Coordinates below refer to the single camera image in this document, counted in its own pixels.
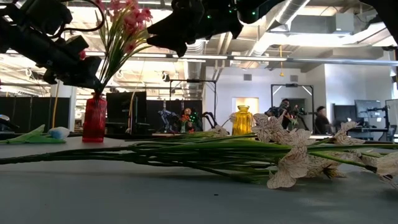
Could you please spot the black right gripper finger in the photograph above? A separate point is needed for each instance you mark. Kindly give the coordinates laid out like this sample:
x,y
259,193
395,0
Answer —
x,y
169,35

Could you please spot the red artificial tulip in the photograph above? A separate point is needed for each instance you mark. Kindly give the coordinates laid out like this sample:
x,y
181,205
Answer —
x,y
82,54

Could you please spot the pink artificial flower bunch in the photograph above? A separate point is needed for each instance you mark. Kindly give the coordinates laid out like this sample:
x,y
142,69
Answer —
x,y
130,21

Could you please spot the white artificial flower bunch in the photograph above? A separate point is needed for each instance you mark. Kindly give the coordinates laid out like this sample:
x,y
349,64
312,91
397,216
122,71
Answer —
x,y
292,168

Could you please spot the black background robot arm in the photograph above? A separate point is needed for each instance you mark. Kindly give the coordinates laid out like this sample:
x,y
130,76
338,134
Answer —
x,y
211,118

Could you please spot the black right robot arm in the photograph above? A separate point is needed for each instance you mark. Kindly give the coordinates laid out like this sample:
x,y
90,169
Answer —
x,y
258,11

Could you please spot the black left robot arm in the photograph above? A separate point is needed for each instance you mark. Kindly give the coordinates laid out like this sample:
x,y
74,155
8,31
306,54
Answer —
x,y
28,34

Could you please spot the red ribbed glass vase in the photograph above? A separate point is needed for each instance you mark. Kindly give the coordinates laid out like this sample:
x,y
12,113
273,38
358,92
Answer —
x,y
94,121

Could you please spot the yellow glass vase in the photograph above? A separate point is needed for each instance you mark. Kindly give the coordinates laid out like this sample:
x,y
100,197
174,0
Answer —
x,y
242,123

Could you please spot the white building column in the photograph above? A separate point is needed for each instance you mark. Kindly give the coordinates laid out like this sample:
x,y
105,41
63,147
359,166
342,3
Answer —
x,y
66,91

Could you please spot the black partition panel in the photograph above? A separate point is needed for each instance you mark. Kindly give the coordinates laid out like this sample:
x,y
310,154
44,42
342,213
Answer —
x,y
37,113

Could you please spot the blue white artificial tulip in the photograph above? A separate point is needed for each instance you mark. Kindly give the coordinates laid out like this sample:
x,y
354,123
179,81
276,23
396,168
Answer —
x,y
58,132

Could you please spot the seated person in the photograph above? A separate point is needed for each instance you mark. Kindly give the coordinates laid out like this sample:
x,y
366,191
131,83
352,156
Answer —
x,y
187,112

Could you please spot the person with cap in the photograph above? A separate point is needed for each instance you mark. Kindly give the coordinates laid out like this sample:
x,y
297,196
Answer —
x,y
284,105

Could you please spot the black computer monitor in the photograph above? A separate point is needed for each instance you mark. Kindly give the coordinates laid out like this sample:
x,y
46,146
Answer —
x,y
367,108

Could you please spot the grey computer monitor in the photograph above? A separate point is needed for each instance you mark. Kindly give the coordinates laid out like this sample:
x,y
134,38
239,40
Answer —
x,y
392,112

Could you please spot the long ceiling light rail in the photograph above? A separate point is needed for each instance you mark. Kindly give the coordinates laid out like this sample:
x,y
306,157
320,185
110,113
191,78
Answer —
x,y
199,57

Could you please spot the silver ventilation duct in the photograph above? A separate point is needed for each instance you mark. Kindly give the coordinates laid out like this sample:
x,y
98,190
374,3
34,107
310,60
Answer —
x,y
194,62

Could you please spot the black metal frame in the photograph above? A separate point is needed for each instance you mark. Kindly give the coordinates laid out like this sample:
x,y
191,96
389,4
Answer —
x,y
192,81
292,85

